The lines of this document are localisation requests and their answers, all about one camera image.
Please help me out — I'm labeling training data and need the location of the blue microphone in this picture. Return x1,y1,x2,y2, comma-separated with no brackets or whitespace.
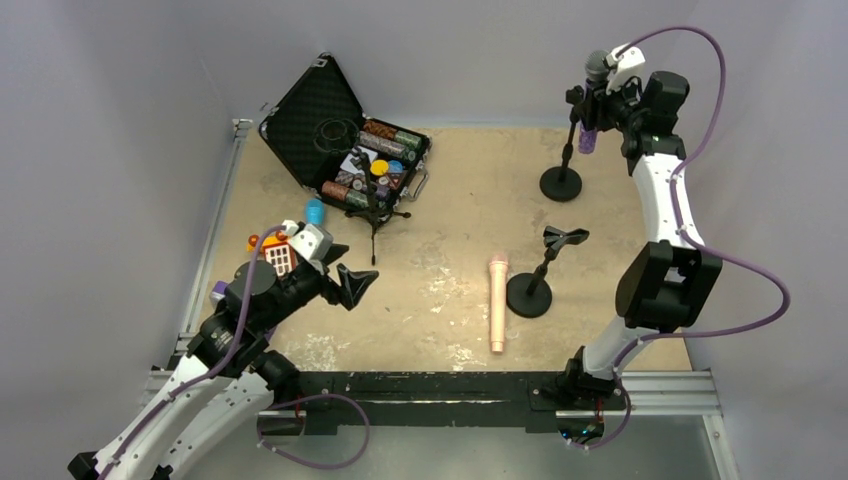
304,198,325,226

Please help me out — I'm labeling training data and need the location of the purple glitter microphone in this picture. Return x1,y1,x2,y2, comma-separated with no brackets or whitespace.
578,50,610,155

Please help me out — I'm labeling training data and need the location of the black tripod mic stand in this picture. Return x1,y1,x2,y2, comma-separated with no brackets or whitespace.
345,145,412,266

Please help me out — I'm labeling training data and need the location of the black round-base mic stand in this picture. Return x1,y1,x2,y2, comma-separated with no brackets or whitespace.
539,86,585,202

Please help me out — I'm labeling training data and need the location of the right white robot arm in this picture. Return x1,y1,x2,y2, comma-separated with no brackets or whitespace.
550,71,723,403

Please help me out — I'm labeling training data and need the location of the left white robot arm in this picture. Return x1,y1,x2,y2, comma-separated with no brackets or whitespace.
67,244,379,479

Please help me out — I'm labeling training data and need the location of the orange toy vehicle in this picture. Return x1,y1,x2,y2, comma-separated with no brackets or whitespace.
247,230,299,278

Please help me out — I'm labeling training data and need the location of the white playing card deck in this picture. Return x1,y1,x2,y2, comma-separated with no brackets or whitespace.
340,147,378,175

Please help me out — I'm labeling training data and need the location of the black poker chip case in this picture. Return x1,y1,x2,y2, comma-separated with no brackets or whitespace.
259,52,432,207

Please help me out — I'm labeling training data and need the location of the yellow poker chip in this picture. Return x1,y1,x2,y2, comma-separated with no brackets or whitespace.
369,159,390,177

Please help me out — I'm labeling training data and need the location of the pink microphone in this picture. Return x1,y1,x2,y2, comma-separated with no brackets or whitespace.
489,255,509,354

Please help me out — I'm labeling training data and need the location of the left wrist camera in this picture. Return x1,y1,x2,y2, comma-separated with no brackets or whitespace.
281,220,334,274

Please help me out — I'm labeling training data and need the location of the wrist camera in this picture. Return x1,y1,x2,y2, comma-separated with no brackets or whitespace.
281,220,334,274
604,45,646,94

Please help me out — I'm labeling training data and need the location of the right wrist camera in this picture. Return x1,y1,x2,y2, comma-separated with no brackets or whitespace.
604,45,646,94

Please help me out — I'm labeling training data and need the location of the left side aluminium rail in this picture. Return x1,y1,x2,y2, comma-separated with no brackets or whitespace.
173,118,254,356

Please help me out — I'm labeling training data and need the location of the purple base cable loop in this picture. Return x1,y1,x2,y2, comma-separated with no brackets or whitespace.
255,393,372,472

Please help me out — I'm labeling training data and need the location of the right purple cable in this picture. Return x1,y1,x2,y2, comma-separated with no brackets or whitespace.
616,26,792,372

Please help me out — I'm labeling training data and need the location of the aluminium frame rail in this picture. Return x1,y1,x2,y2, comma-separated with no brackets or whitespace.
137,369,723,417

